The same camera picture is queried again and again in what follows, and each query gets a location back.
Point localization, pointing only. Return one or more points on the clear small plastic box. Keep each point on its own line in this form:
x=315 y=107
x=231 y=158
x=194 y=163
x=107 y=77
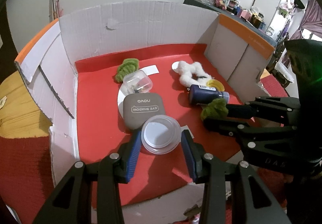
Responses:
x=137 y=82

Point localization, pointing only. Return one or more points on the green scrunchie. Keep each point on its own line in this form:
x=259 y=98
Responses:
x=127 y=67
x=217 y=109

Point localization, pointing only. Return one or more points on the grey eye shadow case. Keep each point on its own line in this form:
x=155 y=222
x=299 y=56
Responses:
x=139 y=107

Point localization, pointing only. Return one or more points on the dark blue bottle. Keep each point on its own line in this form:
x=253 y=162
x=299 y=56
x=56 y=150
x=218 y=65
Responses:
x=203 y=95

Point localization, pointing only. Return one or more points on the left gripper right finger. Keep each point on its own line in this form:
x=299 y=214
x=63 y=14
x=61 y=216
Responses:
x=252 y=201

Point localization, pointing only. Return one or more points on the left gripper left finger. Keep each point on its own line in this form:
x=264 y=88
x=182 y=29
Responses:
x=70 y=202

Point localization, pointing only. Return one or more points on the small tag on table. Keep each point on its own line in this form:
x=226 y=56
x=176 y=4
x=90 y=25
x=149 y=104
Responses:
x=3 y=101

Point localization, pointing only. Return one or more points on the black clothed side table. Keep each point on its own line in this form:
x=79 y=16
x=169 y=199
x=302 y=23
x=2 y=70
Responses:
x=200 y=4

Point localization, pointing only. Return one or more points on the yellow bottle cap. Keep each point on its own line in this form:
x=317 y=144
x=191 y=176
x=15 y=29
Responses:
x=213 y=83

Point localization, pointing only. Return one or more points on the white refrigerator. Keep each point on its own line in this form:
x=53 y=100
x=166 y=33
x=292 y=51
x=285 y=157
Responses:
x=275 y=14

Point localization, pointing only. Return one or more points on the clear round jar lid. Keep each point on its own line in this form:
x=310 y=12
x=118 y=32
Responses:
x=160 y=134

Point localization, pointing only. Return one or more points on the white fluffy star hair clip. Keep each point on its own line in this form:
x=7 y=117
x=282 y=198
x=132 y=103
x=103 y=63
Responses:
x=192 y=74

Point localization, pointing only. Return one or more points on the red knitted table cloth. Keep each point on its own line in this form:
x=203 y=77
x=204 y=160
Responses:
x=26 y=179

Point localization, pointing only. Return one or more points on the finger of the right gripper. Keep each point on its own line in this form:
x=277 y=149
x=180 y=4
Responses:
x=239 y=130
x=276 y=109

